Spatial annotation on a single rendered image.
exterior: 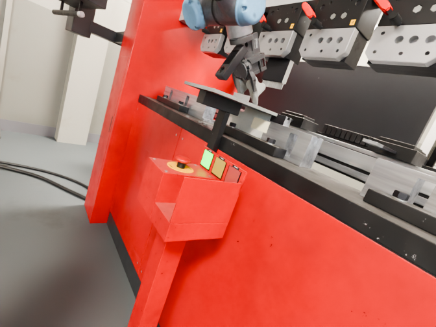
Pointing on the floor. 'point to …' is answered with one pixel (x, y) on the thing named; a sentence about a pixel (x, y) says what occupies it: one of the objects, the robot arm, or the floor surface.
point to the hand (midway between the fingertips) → (248, 101)
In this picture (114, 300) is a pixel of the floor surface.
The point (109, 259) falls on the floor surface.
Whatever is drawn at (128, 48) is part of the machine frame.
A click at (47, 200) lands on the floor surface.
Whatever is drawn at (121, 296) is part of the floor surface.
